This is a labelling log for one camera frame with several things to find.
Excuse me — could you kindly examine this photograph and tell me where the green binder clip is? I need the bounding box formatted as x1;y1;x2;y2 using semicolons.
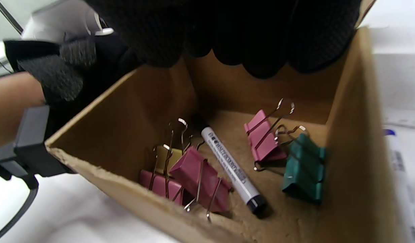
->
275;126;326;205

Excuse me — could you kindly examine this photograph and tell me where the black capped white marker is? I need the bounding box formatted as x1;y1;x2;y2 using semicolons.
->
201;127;267;215

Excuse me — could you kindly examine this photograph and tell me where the grey cable with connector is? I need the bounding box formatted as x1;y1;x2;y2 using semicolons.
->
0;105;76;243

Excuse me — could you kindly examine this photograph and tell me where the person's left forearm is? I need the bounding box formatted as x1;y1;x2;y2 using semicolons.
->
0;72;48;149

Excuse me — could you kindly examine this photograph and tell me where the pink binder clip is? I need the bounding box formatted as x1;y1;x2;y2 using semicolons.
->
244;99;295;172
169;118;234;223
139;145;184;206

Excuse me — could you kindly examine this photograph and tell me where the person's right hand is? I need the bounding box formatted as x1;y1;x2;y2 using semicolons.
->
84;0;363;80

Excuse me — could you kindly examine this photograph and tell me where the clear plastic ruler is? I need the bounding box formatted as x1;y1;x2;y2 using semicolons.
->
383;108;415;130

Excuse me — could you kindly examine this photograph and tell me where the yellow binder clip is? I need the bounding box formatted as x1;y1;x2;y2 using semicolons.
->
153;145;183;176

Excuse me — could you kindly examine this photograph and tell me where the blue capped white marker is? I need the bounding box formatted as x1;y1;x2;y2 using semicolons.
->
384;128;415;243

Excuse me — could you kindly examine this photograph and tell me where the brown cardboard mailer box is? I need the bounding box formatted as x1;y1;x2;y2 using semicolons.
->
46;0;407;243

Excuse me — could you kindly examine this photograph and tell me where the grey white controller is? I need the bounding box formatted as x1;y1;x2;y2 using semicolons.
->
22;0;114;43

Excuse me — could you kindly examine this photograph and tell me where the person's left hand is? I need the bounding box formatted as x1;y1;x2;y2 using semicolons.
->
3;33;144;139

